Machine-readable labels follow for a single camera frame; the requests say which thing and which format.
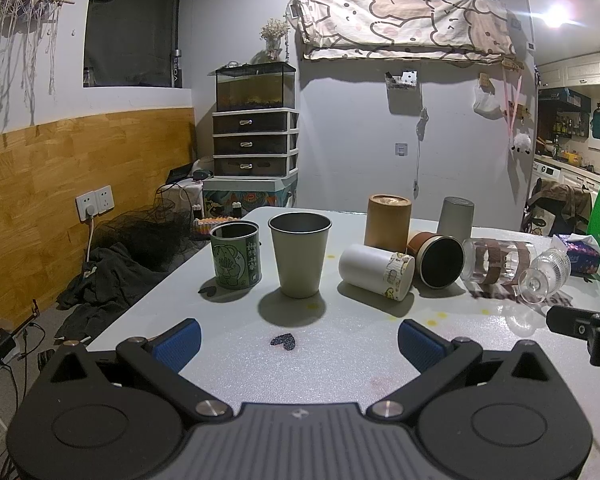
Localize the white washing machine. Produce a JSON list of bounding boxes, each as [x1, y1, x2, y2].
[[532, 157, 563, 183]]

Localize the white macrame wall hanging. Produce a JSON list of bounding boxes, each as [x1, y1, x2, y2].
[[0, 0, 76, 96]]

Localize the dark bottle shelf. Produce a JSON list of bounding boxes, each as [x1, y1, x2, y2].
[[537, 87, 592, 153]]

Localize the dried flower vase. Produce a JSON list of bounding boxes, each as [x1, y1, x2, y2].
[[260, 18, 291, 61]]

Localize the clear ribbed glass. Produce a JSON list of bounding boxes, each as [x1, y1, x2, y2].
[[517, 248, 572, 307]]

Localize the clear glass with brown sleeve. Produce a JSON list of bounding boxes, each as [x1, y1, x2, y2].
[[461, 237, 538, 287]]

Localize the small grey cup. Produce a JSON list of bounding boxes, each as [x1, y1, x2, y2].
[[436, 196, 475, 241]]

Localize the purple tissue pack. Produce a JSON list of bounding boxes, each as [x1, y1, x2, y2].
[[551, 234, 600, 277]]

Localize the white kitchen cabinet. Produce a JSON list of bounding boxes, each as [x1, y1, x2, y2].
[[536, 52, 600, 88]]

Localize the chair with brown clothes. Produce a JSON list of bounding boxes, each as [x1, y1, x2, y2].
[[522, 177, 593, 236]]

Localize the white plastic drawer unit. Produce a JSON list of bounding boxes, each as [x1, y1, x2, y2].
[[211, 108, 300, 179]]

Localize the hanging grey cable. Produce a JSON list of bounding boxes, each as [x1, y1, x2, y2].
[[412, 107, 429, 201]]

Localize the glass fish tank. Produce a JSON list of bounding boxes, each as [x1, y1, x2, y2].
[[215, 61, 297, 113]]

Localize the white cup with printed band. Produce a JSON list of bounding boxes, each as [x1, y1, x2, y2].
[[338, 243, 416, 302]]

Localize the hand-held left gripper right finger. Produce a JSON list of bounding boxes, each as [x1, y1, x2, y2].
[[370, 319, 563, 418]]

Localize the printed blanket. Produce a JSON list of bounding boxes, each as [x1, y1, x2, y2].
[[286, 0, 517, 63]]

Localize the grey metal cup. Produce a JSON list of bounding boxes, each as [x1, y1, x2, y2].
[[268, 212, 333, 300]]

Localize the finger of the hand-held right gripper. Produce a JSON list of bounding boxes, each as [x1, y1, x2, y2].
[[546, 305, 600, 367]]

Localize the pink sticks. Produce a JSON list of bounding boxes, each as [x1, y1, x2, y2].
[[502, 65, 525, 137]]

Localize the dark cloth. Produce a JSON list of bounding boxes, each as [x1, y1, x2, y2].
[[55, 242, 173, 341]]

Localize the brown cup with black inside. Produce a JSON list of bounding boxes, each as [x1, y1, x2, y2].
[[406, 230, 466, 289]]

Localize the black net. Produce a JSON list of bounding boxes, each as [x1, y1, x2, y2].
[[100, 195, 201, 271]]

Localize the white hanging bag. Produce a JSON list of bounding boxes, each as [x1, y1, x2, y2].
[[472, 84, 502, 121]]

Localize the brown cardboard canister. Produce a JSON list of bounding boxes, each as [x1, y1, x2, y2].
[[364, 194, 412, 253]]

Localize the white wall socket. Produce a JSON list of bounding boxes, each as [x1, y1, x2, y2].
[[75, 185, 116, 221]]

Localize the green printed tin can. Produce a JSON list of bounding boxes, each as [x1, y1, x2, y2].
[[209, 221, 263, 290]]

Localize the dark window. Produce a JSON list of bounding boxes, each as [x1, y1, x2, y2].
[[83, 0, 183, 89]]

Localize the white power cable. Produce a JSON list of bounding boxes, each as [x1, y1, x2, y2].
[[84, 214, 98, 266]]

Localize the painted storage box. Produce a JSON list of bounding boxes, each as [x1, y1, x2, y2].
[[202, 174, 299, 216]]

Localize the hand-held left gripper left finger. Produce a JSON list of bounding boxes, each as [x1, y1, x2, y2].
[[40, 318, 233, 423]]

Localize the orange battery pack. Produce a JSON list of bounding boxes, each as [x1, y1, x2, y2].
[[192, 216, 238, 238]]

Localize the ceiling lamp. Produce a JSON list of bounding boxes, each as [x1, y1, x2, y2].
[[540, 0, 578, 31]]

